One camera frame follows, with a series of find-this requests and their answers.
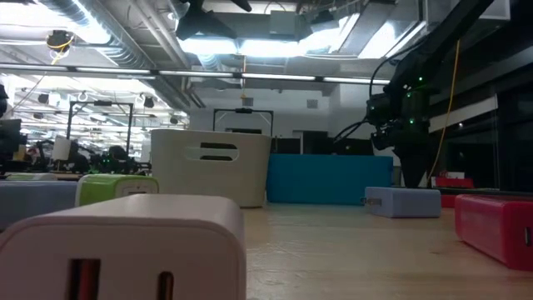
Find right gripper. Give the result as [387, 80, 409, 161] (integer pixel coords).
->
[365, 80, 439, 189]

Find lavender blue wall charger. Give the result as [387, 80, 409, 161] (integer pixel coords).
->
[360, 186, 442, 219]

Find red wall charger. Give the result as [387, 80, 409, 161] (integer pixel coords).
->
[454, 193, 533, 272]

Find green wall charger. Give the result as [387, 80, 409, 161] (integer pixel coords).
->
[74, 173, 160, 208]

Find white charger block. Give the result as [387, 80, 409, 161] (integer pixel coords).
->
[0, 193, 247, 300]

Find light blue square charger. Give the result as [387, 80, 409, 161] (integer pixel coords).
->
[0, 180, 79, 233]

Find red box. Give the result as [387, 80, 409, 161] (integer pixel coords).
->
[432, 177, 476, 189]

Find grey ceiling box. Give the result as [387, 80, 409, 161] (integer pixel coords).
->
[269, 10, 308, 37]

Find long LED light bar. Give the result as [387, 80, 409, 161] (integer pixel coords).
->
[0, 63, 392, 87]

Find blue plastic bin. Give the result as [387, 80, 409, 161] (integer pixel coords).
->
[266, 153, 395, 206]

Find dark cabinets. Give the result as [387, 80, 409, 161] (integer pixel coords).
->
[270, 130, 375, 156]

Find grey plastic bin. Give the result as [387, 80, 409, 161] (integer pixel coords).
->
[150, 128, 273, 208]

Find white ceiling unit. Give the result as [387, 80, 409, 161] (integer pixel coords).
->
[478, 0, 511, 22]

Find white sheet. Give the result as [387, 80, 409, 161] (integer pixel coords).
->
[51, 136, 72, 163]

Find black monitor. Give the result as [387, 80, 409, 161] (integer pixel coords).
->
[0, 118, 22, 168]

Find yellow cable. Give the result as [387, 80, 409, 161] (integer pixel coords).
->
[426, 39, 461, 183]

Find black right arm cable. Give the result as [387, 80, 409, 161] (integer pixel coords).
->
[332, 52, 403, 145]

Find small black gantry frame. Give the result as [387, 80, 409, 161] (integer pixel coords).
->
[212, 107, 275, 138]

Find silver spiral air duct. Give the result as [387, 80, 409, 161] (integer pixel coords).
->
[37, 0, 151, 70]

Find black yellow cable reel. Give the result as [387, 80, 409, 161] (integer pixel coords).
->
[44, 29, 77, 54]

